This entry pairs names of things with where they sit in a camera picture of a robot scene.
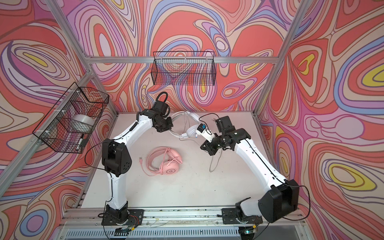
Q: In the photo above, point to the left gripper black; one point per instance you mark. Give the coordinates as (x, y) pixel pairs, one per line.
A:
(170, 125)

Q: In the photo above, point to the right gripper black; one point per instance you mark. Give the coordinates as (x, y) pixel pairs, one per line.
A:
(208, 147)

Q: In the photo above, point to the pink cat-ear headphones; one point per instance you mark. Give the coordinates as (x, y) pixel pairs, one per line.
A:
(171, 161)

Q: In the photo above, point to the white headphones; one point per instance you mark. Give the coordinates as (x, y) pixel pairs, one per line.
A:
(191, 123)

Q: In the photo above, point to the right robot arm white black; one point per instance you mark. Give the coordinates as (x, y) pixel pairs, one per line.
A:
(280, 196)

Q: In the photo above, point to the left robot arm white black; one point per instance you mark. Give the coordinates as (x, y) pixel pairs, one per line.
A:
(116, 158)

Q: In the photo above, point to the silver tape roll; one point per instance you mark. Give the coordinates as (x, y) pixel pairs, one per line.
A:
(82, 123)

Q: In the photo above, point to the black marker pen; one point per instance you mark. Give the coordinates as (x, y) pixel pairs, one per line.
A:
(79, 145)

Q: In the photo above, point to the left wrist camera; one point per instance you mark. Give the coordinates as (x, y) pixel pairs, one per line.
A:
(161, 106)

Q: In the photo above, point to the black wire basket back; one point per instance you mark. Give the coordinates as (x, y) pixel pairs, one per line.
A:
(184, 68)

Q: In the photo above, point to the black wire basket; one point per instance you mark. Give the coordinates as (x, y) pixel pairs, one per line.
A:
(57, 133)
(184, 68)

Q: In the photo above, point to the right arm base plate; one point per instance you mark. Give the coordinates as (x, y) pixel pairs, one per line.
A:
(241, 216)

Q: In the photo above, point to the black wire basket left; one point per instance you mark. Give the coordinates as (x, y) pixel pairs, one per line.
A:
(57, 133)

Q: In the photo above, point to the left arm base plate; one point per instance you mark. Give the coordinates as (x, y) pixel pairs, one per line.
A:
(123, 216)

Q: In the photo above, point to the aluminium front rail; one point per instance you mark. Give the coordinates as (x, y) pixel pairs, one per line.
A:
(152, 217)

